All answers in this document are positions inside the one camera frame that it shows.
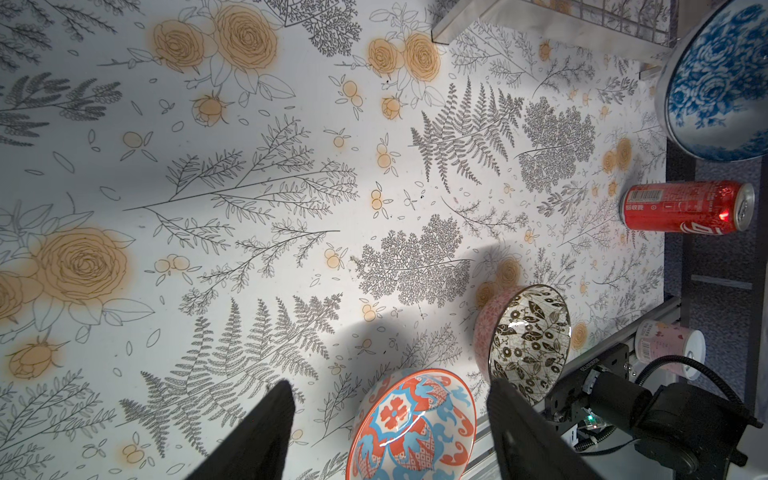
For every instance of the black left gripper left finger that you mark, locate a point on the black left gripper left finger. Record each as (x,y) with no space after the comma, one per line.
(257,447)

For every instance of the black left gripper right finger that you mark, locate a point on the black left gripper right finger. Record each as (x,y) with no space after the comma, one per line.
(526,446)

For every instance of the red blue floral bowl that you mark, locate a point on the red blue floral bowl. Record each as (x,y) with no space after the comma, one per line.
(414,424)

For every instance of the black white floral bowl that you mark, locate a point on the black white floral bowl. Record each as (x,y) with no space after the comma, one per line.
(522,335)

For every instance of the blue floral rim bowl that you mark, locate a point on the blue floral rim bowl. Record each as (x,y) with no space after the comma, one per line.
(712,98)

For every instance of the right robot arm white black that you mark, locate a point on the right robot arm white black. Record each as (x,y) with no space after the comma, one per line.
(680,426)

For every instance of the steel two-tier dish rack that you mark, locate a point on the steel two-tier dish rack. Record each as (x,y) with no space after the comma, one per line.
(622,28)

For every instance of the floral table mat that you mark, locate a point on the floral table mat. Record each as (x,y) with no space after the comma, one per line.
(201,198)

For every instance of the red soda can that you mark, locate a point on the red soda can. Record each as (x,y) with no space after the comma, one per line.
(712,208)

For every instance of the aluminium rail frame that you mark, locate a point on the aluminium rail frame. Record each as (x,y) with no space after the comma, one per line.
(623,464)

